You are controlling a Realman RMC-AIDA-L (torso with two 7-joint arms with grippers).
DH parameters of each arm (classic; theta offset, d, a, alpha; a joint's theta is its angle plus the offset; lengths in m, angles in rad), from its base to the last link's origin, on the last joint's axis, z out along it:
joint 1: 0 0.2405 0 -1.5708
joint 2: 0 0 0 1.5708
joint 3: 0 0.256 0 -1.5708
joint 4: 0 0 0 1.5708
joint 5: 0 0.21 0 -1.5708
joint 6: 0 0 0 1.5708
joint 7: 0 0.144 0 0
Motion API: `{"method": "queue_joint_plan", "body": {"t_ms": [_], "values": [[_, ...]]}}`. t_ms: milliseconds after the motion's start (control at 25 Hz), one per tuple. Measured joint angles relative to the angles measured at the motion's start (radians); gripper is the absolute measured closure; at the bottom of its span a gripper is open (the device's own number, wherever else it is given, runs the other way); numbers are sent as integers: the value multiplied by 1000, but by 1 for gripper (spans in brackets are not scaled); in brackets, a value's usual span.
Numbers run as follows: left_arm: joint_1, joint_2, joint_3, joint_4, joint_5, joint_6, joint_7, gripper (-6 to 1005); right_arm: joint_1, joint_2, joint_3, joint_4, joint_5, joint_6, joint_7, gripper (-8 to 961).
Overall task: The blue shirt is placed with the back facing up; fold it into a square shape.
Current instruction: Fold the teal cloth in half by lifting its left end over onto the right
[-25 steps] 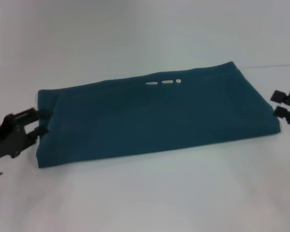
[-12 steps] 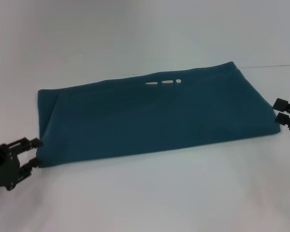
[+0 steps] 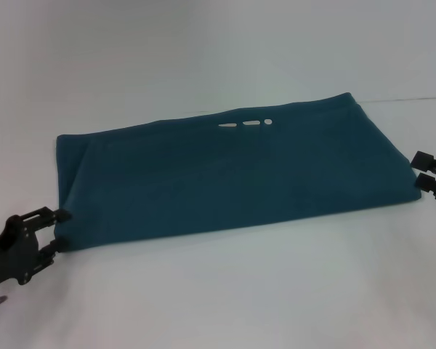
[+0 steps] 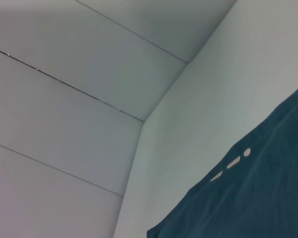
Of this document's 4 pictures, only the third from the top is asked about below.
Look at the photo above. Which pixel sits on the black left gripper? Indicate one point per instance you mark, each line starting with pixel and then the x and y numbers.
pixel 14 247

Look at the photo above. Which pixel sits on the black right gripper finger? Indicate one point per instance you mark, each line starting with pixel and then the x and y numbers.
pixel 427 161
pixel 430 185

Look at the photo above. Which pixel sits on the teal blue t-shirt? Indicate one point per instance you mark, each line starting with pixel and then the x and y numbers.
pixel 221 174

